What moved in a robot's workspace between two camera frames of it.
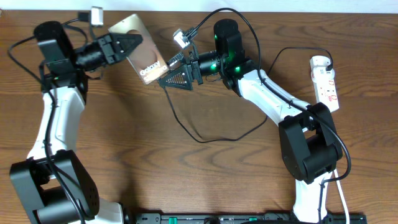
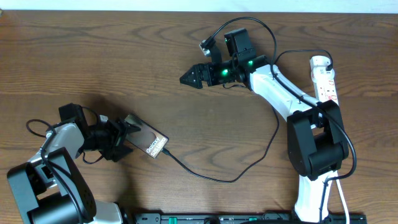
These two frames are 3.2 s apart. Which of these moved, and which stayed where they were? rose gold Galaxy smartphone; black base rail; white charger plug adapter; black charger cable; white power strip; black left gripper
Moved: rose gold Galaxy smartphone; black charger cable; black left gripper
Stayed: white charger plug adapter; black base rail; white power strip
